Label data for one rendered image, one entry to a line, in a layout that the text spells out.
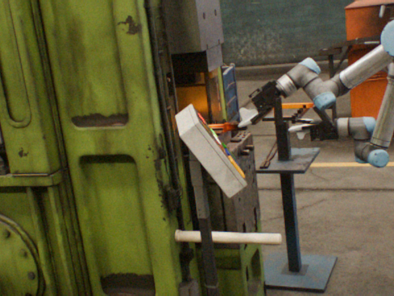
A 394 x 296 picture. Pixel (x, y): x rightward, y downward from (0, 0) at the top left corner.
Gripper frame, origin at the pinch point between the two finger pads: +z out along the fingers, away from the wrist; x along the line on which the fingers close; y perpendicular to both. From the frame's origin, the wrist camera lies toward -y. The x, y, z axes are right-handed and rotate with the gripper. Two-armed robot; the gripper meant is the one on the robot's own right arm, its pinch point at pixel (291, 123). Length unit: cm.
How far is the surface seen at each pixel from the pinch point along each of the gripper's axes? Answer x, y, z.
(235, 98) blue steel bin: 400, 67, 155
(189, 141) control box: -75, -14, 17
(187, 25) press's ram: -17, -48, 36
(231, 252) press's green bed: -16, 55, 29
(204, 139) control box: -73, -14, 13
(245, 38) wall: 748, 34, 239
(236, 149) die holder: -4.9, 9.6, 24.7
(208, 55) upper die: -10.7, -33.8, 30.7
